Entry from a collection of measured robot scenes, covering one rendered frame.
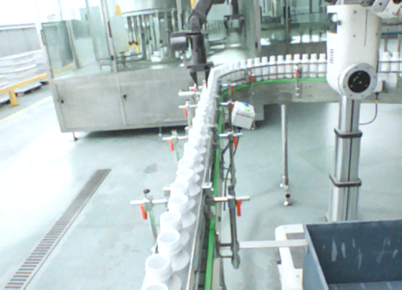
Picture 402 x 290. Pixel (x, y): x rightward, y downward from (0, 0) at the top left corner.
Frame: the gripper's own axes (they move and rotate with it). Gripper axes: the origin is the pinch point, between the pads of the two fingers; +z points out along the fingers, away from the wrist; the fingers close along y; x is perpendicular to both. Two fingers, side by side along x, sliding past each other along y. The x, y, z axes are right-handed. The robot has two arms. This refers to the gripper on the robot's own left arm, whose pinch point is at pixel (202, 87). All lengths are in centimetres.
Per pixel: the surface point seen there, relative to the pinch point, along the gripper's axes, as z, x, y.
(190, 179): 8, -61, 1
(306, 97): 38, 119, 66
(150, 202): 15, -58, -10
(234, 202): 16, -59, 10
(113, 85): 49, 293, -142
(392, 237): 35, -51, 53
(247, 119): 16.1, 5.3, 16.9
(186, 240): 12, -78, 2
